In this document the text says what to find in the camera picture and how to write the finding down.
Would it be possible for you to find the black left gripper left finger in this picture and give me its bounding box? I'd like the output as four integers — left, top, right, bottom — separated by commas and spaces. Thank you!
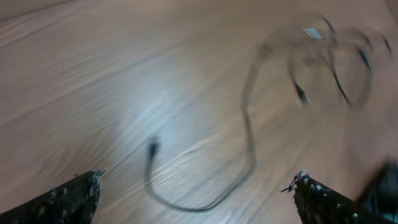
1, 169, 104, 224

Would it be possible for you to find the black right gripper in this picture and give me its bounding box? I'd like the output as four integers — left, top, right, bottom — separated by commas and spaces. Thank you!
357, 161, 397, 223

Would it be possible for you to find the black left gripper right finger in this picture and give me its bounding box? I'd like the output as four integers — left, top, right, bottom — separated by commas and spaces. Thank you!
281, 169, 396, 224

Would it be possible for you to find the black thin charging cable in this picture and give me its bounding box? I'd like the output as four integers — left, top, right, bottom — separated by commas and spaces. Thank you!
144, 42, 274, 213

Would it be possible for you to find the black USB cable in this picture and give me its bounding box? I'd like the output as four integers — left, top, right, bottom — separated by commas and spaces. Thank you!
287, 14, 394, 110

